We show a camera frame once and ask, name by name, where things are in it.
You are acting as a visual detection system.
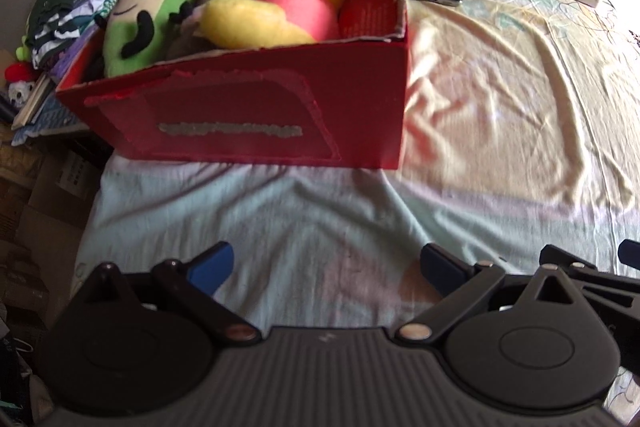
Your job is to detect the green plush doll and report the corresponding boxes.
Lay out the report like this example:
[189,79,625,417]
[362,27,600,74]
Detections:
[94,0,203,78]

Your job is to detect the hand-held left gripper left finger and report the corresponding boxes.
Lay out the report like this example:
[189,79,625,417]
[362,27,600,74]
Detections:
[87,241,263,348]

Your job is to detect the stack of books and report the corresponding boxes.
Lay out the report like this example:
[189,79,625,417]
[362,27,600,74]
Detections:
[10,74,56,130]

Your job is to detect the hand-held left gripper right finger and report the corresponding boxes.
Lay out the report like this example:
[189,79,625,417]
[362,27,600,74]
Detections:
[392,243,576,345]

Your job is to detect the red cardboard box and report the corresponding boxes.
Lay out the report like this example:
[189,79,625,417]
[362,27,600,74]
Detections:
[54,0,412,170]

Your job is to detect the cardboard boxes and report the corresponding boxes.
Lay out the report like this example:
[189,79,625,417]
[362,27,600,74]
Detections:
[0,127,113,333]

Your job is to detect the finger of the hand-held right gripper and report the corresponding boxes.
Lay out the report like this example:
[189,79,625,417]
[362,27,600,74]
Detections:
[617,238,640,269]
[539,244,640,308]

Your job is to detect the red and white plush toy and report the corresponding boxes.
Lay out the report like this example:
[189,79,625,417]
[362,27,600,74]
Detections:
[2,61,38,108]

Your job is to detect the pale green printed bed sheet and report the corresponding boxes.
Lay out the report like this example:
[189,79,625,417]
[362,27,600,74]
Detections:
[70,0,640,423]

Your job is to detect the pile of clothes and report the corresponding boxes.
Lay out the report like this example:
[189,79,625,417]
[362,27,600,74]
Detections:
[22,0,126,68]

